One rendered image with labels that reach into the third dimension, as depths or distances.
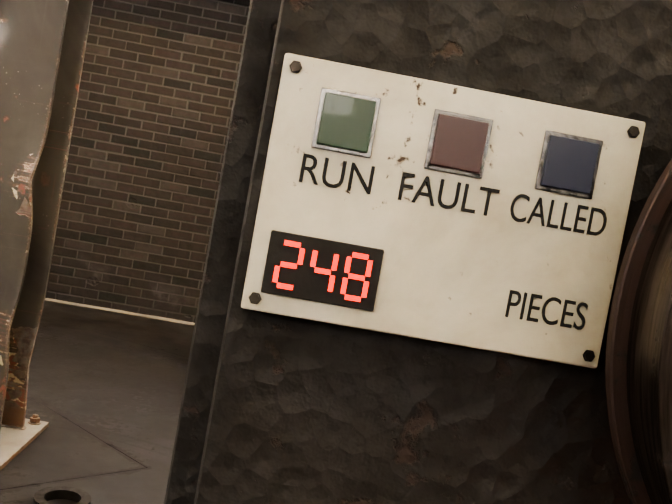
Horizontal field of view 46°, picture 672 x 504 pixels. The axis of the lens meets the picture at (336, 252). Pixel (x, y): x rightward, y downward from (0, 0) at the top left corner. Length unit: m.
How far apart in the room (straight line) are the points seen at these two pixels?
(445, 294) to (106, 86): 6.25
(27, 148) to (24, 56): 0.33
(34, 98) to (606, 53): 2.66
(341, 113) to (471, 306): 0.16
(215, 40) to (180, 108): 0.62
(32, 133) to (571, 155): 2.67
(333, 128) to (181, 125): 6.07
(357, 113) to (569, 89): 0.16
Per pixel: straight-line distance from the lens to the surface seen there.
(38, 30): 3.15
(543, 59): 0.61
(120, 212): 6.66
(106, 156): 6.70
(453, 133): 0.56
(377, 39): 0.59
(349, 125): 0.55
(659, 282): 0.51
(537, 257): 0.58
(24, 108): 3.13
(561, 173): 0.58
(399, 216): 0.56
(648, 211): 0.53
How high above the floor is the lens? 1.14
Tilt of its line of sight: 3 degrees down
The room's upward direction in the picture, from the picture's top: 10 degrees clockwise
